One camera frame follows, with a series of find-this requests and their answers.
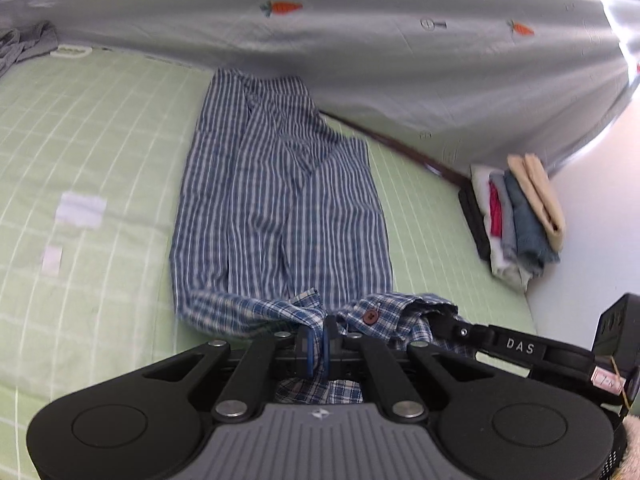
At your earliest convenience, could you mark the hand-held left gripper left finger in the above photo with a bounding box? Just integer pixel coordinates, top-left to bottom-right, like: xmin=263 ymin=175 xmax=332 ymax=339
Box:
xmin=127 ymin=327 xmax=317 ymax=422

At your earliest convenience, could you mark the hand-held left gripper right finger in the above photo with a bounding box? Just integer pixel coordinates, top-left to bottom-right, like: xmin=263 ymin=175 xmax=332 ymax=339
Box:
xmin=322 ymin=316 xmax=506 ymax=423

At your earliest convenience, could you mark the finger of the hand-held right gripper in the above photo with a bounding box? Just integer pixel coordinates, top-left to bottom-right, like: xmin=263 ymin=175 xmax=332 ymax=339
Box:
xmin=427 ymin=310 xmax=493 ymax=358

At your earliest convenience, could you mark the blue plaid shirt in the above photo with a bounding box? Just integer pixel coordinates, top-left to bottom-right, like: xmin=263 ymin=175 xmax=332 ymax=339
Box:
xmin=169 ymin=67 xmax=473 ymax=406

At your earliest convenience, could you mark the person's right forearm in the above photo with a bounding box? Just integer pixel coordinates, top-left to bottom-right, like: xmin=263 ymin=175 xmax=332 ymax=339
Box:
xmin=617 ymin=412 xmax=640 ymax=480

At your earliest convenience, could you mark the stack of folded clothes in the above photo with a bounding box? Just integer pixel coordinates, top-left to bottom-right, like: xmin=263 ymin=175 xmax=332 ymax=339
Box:
xmin=457 ymin=152 xmax=567 ymax=292

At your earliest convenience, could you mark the small white tape patch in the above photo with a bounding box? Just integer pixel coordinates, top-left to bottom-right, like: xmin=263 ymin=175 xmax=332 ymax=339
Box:
xmin=41 ymin=245 xmax=65 ymax=275

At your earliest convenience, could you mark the grey carrot print sheet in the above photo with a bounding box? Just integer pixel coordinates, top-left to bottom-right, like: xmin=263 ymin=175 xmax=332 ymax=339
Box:
xmin=0 ymin=0 xmax=640 ymax=181

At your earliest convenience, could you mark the green grid cutting mat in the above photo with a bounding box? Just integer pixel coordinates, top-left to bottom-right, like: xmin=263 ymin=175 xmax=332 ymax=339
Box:
xmin=0 ymin=47 xmax=538 ymax=480

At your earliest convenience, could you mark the grey crumpled garment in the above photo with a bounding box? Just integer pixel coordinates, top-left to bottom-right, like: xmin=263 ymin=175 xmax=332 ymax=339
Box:
xmin=0 ymin=20 xmax=60 ymax=77

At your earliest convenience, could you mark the brown wooden bed rail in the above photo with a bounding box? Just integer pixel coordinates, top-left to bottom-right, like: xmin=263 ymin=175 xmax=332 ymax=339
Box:
xmin=320 ymin=110 xmax=473 ymax=188

